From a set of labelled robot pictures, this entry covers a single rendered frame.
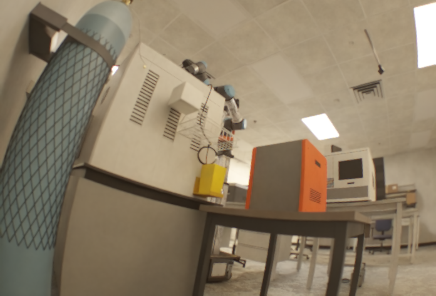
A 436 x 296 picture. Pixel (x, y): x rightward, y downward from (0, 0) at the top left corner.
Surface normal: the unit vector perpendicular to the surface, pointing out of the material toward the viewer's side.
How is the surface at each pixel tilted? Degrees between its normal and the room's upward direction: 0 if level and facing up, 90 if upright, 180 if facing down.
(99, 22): 90
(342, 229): 90
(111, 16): 88
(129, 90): 90
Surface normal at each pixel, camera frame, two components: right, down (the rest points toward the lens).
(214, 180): 0.68, -0.13
